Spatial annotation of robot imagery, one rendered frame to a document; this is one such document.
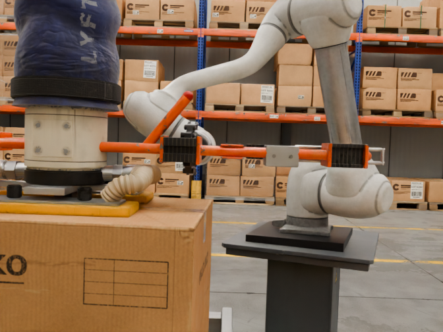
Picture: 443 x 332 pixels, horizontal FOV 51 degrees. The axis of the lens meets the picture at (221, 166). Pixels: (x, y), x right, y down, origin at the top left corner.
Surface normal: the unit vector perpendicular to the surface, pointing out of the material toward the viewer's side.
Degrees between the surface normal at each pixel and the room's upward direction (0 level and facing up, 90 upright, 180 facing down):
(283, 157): 90
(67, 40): 79
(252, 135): 90
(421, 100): 90
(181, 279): 90
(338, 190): 106
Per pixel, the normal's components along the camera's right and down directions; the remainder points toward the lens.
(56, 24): 0.19, -0.19
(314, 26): -0.66, 0.43
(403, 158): -0.01, 0.05
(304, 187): -0.70, -0.09
